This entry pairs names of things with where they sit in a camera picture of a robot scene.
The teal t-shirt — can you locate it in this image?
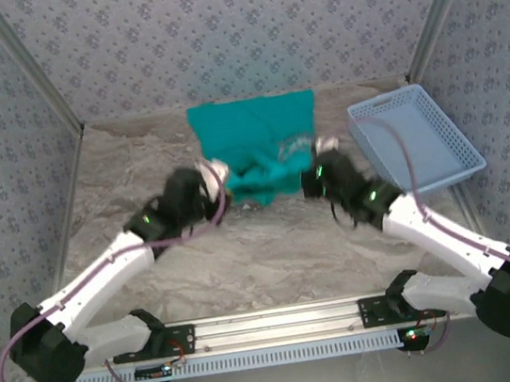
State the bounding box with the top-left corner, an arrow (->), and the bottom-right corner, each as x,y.
184,88 -> 331,216

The light blue plastic basket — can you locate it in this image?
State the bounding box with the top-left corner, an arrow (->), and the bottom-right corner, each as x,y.
344,76 -> 491,207

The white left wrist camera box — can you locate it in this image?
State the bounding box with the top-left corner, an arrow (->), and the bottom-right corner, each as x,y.
194,155 -> 231,186

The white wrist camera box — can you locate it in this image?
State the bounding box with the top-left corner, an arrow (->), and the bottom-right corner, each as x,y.
194,155 -> 231,186
312,134 -> 343,156

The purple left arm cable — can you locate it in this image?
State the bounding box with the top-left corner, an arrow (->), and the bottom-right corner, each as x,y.
0,159 -> 255,382

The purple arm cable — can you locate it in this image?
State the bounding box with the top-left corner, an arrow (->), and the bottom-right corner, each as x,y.
344,96 -> 510,361
0,159 -> 255,382

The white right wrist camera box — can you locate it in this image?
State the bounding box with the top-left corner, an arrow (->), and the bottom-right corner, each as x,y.
312,134 -> 343,156

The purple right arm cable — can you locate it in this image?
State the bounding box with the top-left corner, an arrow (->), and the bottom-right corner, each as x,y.
344,96 -> 510,361

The aluminium table side rail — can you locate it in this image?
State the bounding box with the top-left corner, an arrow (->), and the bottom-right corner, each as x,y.
31,128 -> 109,306
403,72 -> 494,253

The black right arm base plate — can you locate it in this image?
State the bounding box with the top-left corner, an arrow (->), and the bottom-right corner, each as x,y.
356,286 -> 448,331

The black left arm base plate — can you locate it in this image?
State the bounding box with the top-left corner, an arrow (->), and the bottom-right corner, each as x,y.
109,322 -> 199,366

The aluminium mounting rail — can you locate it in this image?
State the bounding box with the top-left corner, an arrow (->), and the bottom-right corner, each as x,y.
79,277 -> 481,374

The thin red wire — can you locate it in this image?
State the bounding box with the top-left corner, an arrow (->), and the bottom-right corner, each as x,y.
167,337 -> 189,369
413,302 -> 449,329

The white slotted cable duct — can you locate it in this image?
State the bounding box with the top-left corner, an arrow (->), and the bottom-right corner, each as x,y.
66,327 -> 406,382

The aluminium frame post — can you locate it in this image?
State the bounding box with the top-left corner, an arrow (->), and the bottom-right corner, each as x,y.
0,0 -> 87,147
392,0 -> 502,89

